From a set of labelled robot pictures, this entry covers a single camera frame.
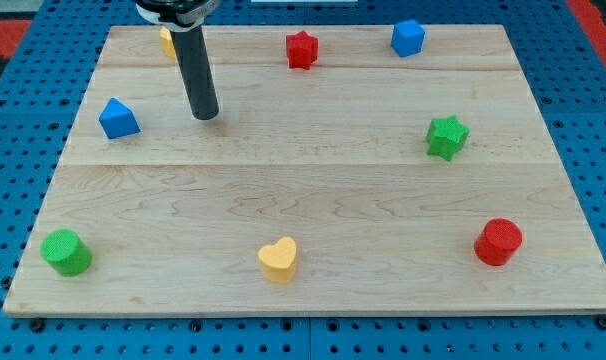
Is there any green star block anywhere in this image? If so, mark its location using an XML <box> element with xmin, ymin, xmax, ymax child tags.
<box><xmin>426</xmin><ymin>115</ymin><xmax>470</xmax><ymax>161</ymax></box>

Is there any blue triangular prism block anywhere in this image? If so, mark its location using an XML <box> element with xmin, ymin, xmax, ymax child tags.
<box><xmin>99</xmin><ymin>98</ymin><xmax>140</xmax><ymax>140</ymax></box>

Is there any yellow block behind rod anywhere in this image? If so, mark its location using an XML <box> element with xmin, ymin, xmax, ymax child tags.
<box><xmin>159</xmin><ymin>27</ymin><xmax>177</xmax><ymax>60</ymax></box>

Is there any red star block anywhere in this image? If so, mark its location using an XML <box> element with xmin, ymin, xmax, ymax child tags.
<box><xmin>285</xmin><ymin>30</ymin><xmax>319</xmax><ymax>70</ymax></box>

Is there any blue cube block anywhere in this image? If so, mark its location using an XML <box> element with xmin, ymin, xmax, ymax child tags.
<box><xmin>391</xmin><ymin>20</ymin><xmax>425</xmax><ymax>57</ymax></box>

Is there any black cylindrical pointer rod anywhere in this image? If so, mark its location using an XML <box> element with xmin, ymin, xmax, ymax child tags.
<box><xmin>171</xmin><ymin>26</ymin><xmax>219</xmax><ymax>120</ymax></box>

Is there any green cylinder block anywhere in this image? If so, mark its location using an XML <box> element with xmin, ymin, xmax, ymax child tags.
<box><xmin>40</xmin><ymin>229</ymin><xmax>93</xmax><ymax>277</ymax></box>

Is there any yellow heart block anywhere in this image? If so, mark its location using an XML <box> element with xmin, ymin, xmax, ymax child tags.
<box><xmin>257</xmin><ymin>237</ymin><xmax>298</xmax><ymax>283</ymax></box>

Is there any light wooden board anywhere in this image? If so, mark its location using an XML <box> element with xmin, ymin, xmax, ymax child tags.
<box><xmin>4</xmin><ymin>25</ymin><xmax>606</xmax><ymax>318</ymax></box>

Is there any red cylinder block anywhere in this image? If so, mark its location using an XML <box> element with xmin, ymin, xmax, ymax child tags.
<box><xmin>474</xmin><ymin>218</ymin><xmax>523</xmax><ymax>266</ymax></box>

